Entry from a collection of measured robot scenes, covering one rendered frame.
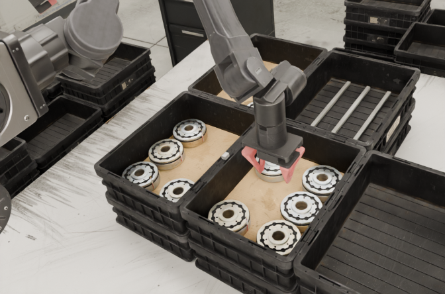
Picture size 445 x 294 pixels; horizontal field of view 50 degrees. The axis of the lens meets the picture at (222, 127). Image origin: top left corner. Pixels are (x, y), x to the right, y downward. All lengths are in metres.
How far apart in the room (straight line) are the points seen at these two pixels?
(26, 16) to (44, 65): 3.79
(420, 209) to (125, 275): 0.76
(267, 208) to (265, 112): 0.44
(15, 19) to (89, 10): 3.70
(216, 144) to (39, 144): 1.22
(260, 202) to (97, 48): 0.70
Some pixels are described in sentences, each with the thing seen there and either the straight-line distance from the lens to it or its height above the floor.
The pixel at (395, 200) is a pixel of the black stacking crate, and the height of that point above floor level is 0.83.
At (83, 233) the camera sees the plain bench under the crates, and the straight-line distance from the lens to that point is 1.48.
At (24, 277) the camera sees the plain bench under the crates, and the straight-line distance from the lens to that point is 1.46.
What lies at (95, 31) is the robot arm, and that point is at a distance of 0.70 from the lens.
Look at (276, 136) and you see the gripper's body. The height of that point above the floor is 1.18.
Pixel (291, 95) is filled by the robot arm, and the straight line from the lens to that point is 0.89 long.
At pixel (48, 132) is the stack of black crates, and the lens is 2.51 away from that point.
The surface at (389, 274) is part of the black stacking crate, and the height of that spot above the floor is 0.83.
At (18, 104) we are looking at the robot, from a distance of 0.67.
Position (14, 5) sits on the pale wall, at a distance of 4.40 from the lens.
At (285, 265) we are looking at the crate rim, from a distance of 1.02.
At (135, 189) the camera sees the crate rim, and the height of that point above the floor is 0.93.
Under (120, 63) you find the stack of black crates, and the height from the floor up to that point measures 0.49.
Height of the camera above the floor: 1.75
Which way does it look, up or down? 38 degrees down
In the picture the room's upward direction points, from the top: 9 degrees counter-clockwise
